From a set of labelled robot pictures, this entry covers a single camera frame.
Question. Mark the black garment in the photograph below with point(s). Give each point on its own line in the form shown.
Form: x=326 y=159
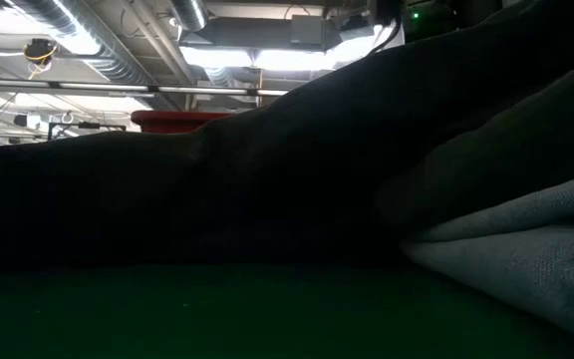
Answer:
x=217 y=199

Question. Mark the red plastic laundry bin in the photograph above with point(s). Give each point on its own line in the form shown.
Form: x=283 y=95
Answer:
x=177 y=121

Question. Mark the long LED light bar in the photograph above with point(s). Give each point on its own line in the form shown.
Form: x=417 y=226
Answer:
x=102 y=87

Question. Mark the black metal stand frame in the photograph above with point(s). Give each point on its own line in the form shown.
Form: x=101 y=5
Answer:
x=87 y=125

